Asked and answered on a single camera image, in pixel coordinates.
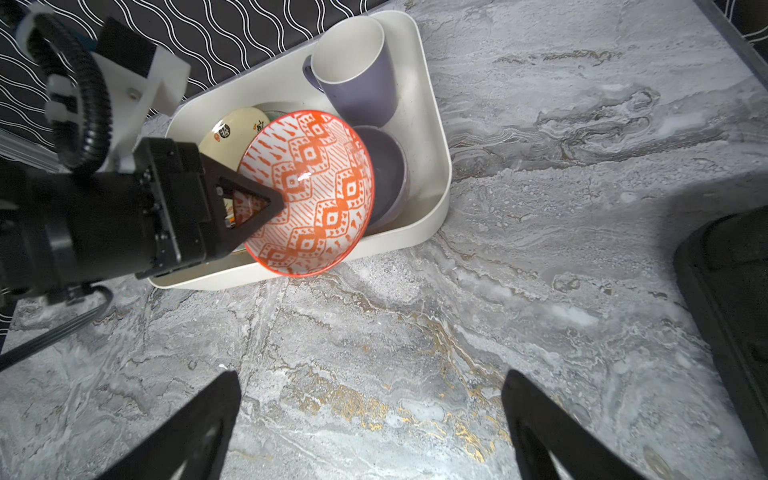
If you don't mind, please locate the black textured mat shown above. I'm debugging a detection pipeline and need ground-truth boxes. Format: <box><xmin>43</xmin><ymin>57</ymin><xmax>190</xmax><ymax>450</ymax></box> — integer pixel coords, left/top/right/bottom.
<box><xmin>673</xmin><ymin>206</ymin><xmax>767</xmax><ymax>468</ymax></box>

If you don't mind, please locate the cream painted plate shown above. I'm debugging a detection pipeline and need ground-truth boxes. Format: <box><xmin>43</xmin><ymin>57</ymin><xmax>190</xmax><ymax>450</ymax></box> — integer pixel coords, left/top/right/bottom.
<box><xmin>198</xmin><ymin>107</ymin><xmax>270</xmax><ymax>171</ymax></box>

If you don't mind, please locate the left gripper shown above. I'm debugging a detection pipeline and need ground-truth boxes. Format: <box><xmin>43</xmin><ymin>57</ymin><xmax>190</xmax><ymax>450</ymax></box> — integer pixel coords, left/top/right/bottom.
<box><xmin>134</xmin><ymin>137</ymin><xmax>284</xmax><ymax>279</ymax></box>

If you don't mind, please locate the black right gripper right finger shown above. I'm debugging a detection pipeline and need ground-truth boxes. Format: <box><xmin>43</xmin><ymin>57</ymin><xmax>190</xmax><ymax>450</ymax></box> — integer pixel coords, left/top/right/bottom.
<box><xmin>501</xmin><ymin>370</ymin><xmax>642</xmax><ymax>479</ymax></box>

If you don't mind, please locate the purple mug white inside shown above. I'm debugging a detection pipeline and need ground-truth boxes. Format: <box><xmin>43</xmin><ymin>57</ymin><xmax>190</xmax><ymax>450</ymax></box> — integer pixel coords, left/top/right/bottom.
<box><xmin>302</xmin><ymin>16</ymin><xmax>398</xmax><ymax>128</ymax></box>

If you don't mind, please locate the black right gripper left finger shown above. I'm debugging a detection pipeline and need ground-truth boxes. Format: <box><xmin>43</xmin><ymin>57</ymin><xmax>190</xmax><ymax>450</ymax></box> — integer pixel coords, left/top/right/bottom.
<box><xmin>100</xmin><ymin>371</ymin><xmax>242</xmax><ymax>479</ymax></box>

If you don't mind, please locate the red white patterned bowl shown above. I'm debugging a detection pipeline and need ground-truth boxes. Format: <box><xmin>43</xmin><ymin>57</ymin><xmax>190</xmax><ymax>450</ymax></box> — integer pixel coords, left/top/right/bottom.
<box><xmin>238</xmin><ymin>110</ymin><xmax>375</xmax><ymax>277</ymax></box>

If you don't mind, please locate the lavender patterned bowl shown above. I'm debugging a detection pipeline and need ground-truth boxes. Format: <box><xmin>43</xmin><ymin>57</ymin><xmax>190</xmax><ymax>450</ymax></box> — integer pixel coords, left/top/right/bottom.
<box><xmin>354</xmin><ymin>125</ymin><xmax>410</xmax><ymax>235</ymax></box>

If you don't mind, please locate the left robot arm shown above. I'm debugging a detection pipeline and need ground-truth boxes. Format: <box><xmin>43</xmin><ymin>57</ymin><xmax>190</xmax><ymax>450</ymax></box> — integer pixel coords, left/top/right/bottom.
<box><xmin>1</xmin><ymin>138</ymin><xmax>284</xmax><ymax>303</ymax></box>

